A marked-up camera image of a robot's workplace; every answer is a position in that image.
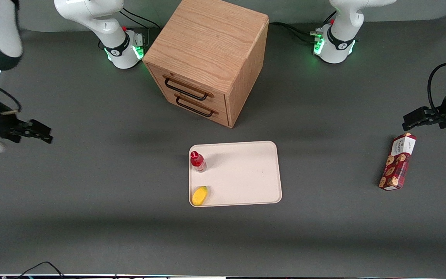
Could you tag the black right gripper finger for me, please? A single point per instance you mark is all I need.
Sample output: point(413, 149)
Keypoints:
point(44, 139)
point(39, 128)

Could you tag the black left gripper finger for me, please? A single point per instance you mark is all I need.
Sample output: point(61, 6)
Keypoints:
point(416, 115)
point(420, 123)

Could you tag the red coke bottle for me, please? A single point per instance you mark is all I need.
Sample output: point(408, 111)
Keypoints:
point(198, 162)

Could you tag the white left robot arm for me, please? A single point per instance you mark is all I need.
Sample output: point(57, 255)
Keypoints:
point(341, 31)

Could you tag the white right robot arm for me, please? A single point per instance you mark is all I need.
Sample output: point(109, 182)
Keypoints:
point(103, 23)

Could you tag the beige plastic tray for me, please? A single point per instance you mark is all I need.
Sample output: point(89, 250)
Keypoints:
point(242, 174)

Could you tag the red cookie box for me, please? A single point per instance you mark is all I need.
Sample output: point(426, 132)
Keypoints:
point(397, 162)

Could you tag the yellow toy mango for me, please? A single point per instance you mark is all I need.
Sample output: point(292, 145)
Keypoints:
point(199, 195)

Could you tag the wooden two-drawer cabinet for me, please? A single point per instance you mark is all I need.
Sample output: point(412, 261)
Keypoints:
point(207, 50)

